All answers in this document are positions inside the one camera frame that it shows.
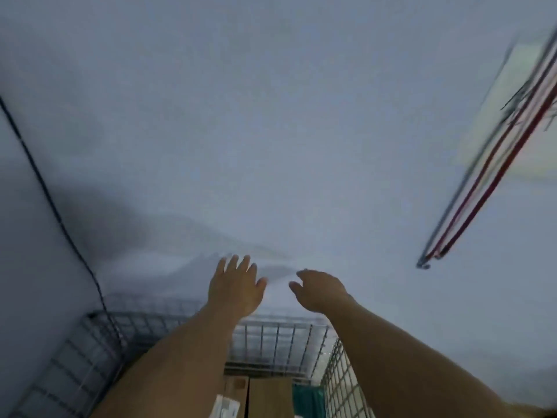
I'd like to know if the person's right hand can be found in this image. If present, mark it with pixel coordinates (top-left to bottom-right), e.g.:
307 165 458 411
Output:
289 269 356 316

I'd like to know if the metal wire cage cart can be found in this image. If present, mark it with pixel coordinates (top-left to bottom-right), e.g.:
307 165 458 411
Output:
9 293 376 418

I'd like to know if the person's right forearm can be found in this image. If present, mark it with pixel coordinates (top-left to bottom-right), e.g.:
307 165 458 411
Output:
325 297 557 418

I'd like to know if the person's left forearm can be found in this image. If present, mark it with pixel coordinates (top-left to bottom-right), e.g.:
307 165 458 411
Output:
89 304 247 418

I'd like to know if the red cable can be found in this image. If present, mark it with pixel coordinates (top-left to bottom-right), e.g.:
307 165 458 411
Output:
435 84 557 260
424 50 557 259

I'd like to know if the cardboard box with white label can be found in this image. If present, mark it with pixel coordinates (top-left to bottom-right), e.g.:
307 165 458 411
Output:
212 375 250 418

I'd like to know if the rectangular ceiling light panel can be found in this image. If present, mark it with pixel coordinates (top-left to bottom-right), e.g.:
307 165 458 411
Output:
453 38 557 184

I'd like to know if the plain cardboard box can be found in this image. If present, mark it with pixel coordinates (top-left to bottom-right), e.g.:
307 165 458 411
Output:
247 377 295 418

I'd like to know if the person's left hand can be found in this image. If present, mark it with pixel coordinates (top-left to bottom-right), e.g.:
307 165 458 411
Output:
205 255 268 318

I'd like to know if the black wall cable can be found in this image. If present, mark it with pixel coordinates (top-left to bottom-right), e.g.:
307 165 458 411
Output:
0 96 128 346

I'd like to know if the teal package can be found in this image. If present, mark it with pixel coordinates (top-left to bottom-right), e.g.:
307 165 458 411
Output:
292 384 326 418

